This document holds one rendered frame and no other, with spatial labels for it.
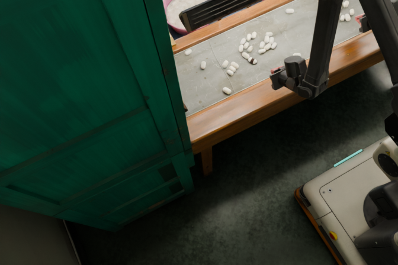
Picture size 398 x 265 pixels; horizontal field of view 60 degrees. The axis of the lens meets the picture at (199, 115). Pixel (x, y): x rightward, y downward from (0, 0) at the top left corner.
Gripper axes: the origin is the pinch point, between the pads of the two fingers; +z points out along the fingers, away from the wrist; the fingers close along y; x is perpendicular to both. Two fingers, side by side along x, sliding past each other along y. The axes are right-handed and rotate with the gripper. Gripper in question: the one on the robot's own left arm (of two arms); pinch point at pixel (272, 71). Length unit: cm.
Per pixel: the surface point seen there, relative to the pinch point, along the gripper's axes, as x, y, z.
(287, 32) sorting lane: -3.5, -22.0, 22.1
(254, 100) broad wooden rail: 10.0, 9.7, 2.6
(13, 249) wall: 19, 118, -2
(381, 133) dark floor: 87, -74, 30
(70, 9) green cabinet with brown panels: -55, 56, -62
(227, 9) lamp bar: -29.5, 9.9, 1.9
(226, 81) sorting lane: 2.6, 14.9, 15.1
